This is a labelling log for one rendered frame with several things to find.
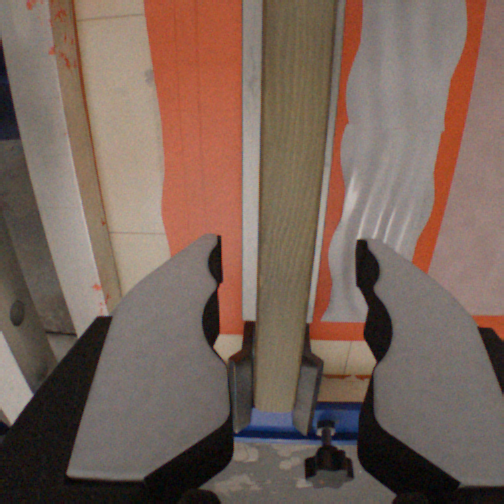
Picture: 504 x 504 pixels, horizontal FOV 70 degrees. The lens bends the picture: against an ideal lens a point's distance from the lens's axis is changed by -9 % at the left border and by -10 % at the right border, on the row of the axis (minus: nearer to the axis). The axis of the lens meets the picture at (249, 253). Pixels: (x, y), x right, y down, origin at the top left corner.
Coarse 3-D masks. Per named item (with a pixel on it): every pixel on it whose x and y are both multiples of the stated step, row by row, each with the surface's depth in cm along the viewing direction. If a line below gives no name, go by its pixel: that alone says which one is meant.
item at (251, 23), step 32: (256, 0) 19; (256, 32) 20; (256, 64) 21; (256, 96) 22; (256, 128) 23; (256, 160) 24; (256, 192) 25; (256, 224) 27; (320, 224) 26; (256, 256) 28; (320, 256) 28; (256, 288) 29
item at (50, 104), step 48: (0, 0) 20; (48, 0) 20; (48, 48) 21; (48, 96) 23; (48, 144) 25; (48, 192) 27; (96, 192) 29; (48, 240) 29; (96, 240) 30; (96, 288) 31; (336, 384) 39
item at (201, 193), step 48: (192, 144) 28; (240, 144) 28; (336, 144) 27; (480, 144) 26; (192, 192) 30; (240, 192) 30; (336, 192) 29; (480, 192) 28; (192, 240) 32; (240, 240) 32; (432, 240) 31; (480, 240) 31; (240, 288) 35; (480, 288) 33; (336, 336) 37
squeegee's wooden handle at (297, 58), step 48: (288, 0) 14; (336, 0) 14; (288, 48) 15; (288, 96) 16; (288, 144) 17; (288, 192) 18; (288, 240) 20; (288, 288) 21; (288, 336) 23; (288, 384) 25
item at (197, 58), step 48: (144, 0) 23; (192, 0) 23; (240, 0) 23; (480, 0) 21; (192, 48) 24; (240, 48) 24; (480, 48) 23; (192, 96) 26; (240, 96) 26; (480, 96) 24
